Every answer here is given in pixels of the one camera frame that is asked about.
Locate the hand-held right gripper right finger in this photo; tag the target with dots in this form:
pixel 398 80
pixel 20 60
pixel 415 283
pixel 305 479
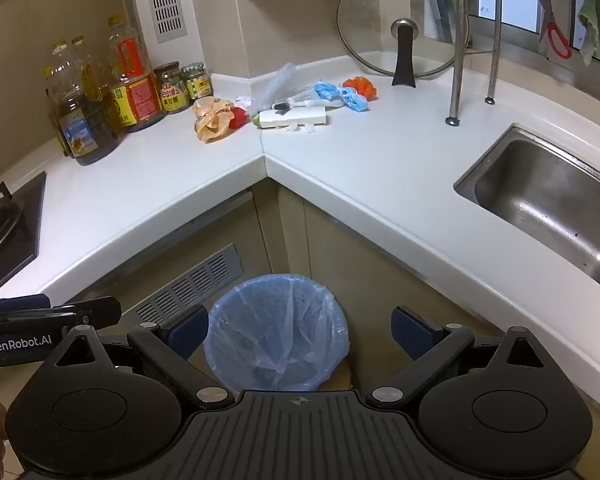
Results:
pixel 410 327

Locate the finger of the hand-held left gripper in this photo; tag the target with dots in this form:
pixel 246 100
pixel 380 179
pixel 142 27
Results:
pixel 25 301
pixel 100 310

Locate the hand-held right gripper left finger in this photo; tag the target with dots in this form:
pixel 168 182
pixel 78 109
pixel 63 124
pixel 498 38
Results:
pixel 190 332

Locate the blue-lined white trash bin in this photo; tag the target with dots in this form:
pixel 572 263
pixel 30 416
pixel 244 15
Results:
pixel 260 340

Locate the orange plastic wrapper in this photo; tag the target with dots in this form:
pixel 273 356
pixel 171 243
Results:
pixel 211 117

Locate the white green-striped carton box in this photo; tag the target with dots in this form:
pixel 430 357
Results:
pixel 292 117

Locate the blue plastic shoe cover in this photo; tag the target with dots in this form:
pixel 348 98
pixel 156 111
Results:
pixel 342 95

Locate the white toothbrush with dark bristles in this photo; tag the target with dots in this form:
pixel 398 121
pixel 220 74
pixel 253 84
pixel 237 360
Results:
pixel 310 104

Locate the orange scrubber ball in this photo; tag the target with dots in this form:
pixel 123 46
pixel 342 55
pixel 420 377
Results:
pixel 361 87

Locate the grey cabinet vent grille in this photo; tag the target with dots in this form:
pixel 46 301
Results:
pixel 190 280

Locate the black gas stove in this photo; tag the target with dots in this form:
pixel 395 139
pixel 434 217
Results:
pixel 10 230

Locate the dark oil bottle blue label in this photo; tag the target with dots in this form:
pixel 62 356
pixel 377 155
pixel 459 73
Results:
pixel 82 132

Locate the stainless steel sink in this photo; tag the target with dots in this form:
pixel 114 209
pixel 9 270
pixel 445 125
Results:
pixel 545 200

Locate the small red item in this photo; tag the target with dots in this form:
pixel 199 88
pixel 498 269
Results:
pixel 239 117

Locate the glass jar red green label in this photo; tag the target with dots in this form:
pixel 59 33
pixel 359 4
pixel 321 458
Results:
pixel 172 92

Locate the yellow-capped oil bottle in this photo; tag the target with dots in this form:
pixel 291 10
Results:
pixel 86 65

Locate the small glass jar green lid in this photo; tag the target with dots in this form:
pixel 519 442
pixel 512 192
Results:
pixel 197 82

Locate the metal dish rack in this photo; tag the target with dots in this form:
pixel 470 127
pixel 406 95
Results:
pixel 457 60

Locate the grey wall vent grille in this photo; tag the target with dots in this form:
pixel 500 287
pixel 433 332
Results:
pixel 165 0

